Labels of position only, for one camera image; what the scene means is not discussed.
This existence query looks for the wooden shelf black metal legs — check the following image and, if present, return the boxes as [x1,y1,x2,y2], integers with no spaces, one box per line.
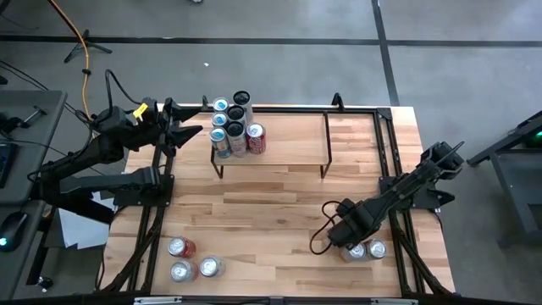
[210,108,334,181]

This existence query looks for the blue silver Red Bull can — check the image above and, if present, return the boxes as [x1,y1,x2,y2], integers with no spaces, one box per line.
[210,112,230,130]
[208,125,233,160]
[211,97,231,115]

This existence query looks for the black computer mouse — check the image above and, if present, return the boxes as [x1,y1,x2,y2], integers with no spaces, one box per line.
[0,210,30,253]

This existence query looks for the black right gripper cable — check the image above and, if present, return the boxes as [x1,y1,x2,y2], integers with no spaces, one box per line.
[308,200,346,256]

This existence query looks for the tall white can black lid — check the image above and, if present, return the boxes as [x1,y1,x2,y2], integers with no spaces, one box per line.
[226,104,246,124]
[225,120,249,158]
[232,90,255,126]

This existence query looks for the black metal table frame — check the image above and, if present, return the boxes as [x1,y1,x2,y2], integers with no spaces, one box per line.
[97,99,456,297]

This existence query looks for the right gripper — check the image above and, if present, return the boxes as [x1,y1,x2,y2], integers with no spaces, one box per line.
[328,198,382,249]

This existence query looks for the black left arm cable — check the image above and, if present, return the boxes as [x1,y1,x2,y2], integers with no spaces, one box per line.
[103,69,147,112]

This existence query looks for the black desk clamp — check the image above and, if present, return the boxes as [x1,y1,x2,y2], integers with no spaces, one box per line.
[0,105,47,135]

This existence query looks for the white paper sheets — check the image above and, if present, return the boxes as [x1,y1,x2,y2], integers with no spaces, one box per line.
[57,192,115,251]

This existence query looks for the grey side desk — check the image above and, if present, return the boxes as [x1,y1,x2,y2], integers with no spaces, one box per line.
[0,89,69,297]

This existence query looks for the silver Diet Coke can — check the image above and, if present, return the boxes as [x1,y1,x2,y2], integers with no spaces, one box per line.
[340,241,368,263]
[198,255,227,279]
[169,259,200,284]
[364,237,389,261]

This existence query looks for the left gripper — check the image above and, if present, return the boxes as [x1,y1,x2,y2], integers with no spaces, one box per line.
[125,97,205,157]

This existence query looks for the black side stand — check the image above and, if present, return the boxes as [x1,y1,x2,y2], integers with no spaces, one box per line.
[465,110,542,247]

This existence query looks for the orange hanging cable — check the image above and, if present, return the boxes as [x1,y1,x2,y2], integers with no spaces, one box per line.
[47,0,92,122]

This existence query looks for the black tripod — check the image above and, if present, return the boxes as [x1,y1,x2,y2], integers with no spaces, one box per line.
[63,28,113,64]

